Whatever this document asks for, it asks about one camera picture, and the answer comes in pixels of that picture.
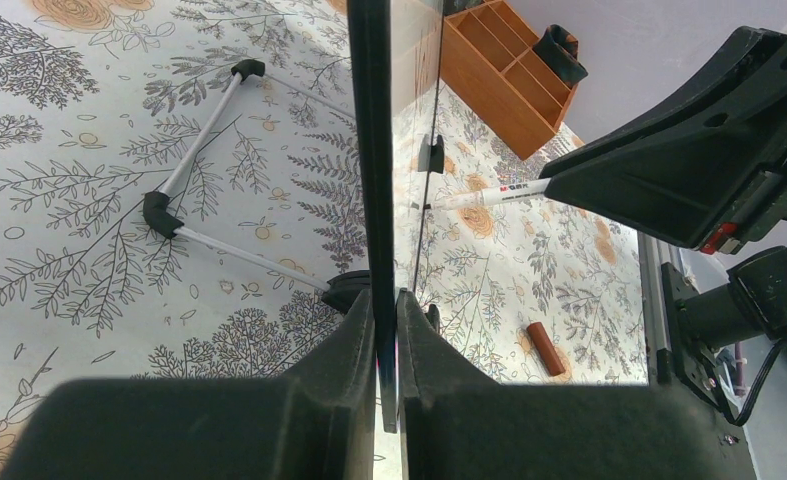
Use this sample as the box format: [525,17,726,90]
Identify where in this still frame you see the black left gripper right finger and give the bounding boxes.
[397,292,757,479]

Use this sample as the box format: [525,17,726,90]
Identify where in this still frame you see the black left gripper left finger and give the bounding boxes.
[1,291,375,479]

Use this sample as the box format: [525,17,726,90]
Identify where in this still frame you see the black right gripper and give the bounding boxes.
[541,26,787,255]

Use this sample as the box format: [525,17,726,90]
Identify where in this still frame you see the dark red marker cap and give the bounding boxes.
[526,322,566,377]

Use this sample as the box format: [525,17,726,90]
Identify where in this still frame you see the small whiteboard black frame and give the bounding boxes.
[142,0,447,435]

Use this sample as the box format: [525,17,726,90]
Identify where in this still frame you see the orange compartment tray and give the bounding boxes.
[326,0,590,162]

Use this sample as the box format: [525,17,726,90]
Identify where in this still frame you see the black rolled cable bundle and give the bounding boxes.
[532,24,590,86]

